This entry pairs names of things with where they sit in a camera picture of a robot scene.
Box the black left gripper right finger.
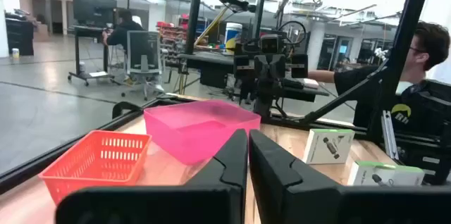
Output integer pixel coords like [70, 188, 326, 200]
[249, 128, 451, 224]

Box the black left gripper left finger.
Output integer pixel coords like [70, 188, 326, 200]
[54, 128, 249, 224]

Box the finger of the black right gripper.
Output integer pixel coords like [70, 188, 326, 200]
[233, 54, 271, 79]
[269, 54, 309, 79]

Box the white box with green edge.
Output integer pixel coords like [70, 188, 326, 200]
[347, 161, 426, 187]
[302, 128, 356, 166]

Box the pink translucent plastic bin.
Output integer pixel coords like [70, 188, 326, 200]
[143, 99, 262, 166]

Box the white tub with blue label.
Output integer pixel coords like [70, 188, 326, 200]
[224, 22, 243, 55]

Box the black work table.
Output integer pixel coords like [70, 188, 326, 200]
[178, 51, 330, 104]

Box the yellow slanted pole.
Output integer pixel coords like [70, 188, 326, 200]
[193, 5, 230, 47]

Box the black boom stand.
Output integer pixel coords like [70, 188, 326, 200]
[185, 0, 251, 56]

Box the red parts shelf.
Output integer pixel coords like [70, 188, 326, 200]
[156, 21, 187, 66]

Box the grey office chair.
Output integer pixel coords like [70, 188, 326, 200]
[121, 30, 166, 101]

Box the orange plastic basket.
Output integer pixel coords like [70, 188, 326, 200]
[38, 130, 152, 206]

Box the person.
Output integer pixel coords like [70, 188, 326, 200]
[308, 21, 451, 137]
[101, 8, 145, 56]

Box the black clamp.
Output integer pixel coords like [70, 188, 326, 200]
[111, 101, 144, 120]

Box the black rolling desk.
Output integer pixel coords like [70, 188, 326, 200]
[67, 25, 116, 87]

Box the black monitor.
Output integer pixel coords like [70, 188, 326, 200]
[73, 0, 118, 27]

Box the black cabinet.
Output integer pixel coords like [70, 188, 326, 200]
[5, 12, 35, 57]

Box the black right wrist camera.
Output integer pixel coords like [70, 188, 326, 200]
[260, 34, 283, 56]

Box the silver metal bracket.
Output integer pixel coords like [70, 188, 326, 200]
[380, 110, 399, 161]

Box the black aluminium table frame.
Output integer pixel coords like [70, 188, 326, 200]
[0, 0, 451, 195]

